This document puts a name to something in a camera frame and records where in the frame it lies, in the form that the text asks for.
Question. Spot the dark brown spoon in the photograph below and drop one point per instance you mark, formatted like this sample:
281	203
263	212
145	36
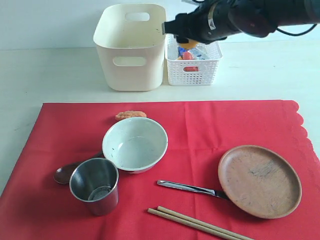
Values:
63	174

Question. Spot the red tablecloth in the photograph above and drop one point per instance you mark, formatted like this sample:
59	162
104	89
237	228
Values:
34	207

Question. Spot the red toy sausage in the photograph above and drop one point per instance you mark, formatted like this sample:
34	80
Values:
188	56

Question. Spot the lower wooden chopstick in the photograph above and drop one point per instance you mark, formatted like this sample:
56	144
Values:
191	224

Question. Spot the brown wooden plate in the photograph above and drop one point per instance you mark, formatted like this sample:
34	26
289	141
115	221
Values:
259	181

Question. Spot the blue white milk carton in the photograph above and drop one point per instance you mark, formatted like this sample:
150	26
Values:
197	53

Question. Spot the fried chicken strip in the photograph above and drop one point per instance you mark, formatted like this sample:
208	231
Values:
129	114

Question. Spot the cream plastic bin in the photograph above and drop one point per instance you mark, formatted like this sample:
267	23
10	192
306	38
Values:
131	46

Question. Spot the light green bowl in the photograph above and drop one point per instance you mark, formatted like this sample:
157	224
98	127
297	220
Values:
135	144

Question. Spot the stainless steel cup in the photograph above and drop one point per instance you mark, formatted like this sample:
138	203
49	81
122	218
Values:
95	183

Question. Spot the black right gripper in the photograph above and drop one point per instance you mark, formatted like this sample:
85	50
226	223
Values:
212	20

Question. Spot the wooden chopstick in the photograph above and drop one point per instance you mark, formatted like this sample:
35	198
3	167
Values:
202	223
191	224

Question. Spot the upper wooden chopstick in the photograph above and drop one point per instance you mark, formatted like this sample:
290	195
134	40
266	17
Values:
202	223

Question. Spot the yellow lemon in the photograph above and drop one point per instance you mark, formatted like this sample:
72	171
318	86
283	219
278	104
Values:
190	44

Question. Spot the metal table knife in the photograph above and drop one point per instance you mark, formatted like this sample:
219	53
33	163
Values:
191	188

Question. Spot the white perforated basket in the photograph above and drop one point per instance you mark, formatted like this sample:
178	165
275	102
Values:
206	68

